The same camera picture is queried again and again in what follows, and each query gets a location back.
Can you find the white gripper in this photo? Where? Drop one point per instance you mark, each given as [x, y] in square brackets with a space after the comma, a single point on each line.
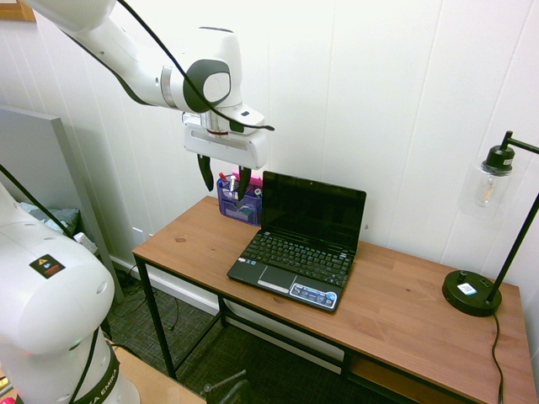
[227, 149]

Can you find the black laptop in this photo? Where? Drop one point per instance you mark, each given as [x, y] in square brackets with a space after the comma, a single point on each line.
[311, 210]

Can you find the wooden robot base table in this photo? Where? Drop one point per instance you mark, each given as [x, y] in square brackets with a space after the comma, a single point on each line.
[151, 379]

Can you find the red capped pen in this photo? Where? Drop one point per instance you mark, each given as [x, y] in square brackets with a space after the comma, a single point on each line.
[222, 179]

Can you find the white marker pen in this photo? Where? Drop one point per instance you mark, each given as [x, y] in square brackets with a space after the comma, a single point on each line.
[232, 185]

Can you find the pink sticky note pad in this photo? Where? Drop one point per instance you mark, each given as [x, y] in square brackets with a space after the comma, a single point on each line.
[254, 182]

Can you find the purple mesh desk organizer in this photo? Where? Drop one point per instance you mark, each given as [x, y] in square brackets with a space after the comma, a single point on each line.
[229, 208]

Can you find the teal cloth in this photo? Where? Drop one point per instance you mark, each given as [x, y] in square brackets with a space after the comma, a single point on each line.
[63, 216]

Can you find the grey panel board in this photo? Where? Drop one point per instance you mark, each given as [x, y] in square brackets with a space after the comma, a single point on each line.
[33, 168]

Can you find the black metal clamp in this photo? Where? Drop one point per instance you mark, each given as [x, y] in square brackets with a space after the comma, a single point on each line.
[236, 389]

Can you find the clear glass lamp shade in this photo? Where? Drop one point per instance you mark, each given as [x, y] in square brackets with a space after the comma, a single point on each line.
[476, 206]

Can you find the black desk lamp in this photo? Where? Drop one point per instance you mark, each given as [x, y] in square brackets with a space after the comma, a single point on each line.
[469, 296]

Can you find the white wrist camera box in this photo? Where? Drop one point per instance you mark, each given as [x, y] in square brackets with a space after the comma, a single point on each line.
[249, 115]

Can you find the white wall outlet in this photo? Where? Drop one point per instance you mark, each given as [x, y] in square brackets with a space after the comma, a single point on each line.
[138, 234]

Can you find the wooden desk black frame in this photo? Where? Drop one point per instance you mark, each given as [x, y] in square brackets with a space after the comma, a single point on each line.
[400, 311]

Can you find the wooden picture frame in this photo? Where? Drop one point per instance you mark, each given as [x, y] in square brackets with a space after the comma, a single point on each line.
[19, 14]

